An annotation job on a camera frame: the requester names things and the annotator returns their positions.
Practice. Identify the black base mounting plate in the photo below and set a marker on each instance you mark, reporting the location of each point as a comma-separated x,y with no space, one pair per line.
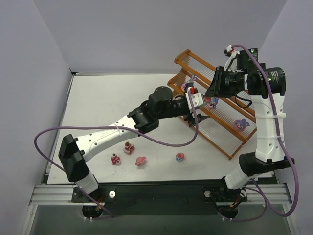
186,197

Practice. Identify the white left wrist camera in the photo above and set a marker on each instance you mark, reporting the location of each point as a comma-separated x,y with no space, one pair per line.
195,99

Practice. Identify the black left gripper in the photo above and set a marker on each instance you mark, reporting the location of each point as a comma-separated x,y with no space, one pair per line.
193,113

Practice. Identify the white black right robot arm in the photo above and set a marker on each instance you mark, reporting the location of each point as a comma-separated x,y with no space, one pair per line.
268,108

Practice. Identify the small purple bunny cupcake toy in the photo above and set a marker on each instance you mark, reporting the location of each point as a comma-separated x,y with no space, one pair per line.
212,104

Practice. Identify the pink pig bow toy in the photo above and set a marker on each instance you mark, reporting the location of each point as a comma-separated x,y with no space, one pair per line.
140,161

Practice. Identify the purple bunny sitting donut toy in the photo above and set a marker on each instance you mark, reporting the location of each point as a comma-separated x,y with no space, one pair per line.
188,84

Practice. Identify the pink pig clear cup toy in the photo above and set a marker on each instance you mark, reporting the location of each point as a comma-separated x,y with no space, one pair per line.
207,99

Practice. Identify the strawberry cake slice toy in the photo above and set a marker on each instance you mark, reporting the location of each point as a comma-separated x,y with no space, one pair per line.
128,148

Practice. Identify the red bear cake toy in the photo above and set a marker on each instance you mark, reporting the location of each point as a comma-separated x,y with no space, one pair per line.
115,159

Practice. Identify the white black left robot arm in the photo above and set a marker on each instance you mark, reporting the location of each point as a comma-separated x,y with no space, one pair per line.
75,152

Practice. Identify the orange wooden tiered shelf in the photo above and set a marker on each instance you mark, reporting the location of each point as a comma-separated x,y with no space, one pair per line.
218,128

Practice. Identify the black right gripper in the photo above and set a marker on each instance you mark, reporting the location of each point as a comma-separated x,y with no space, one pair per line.
218,80

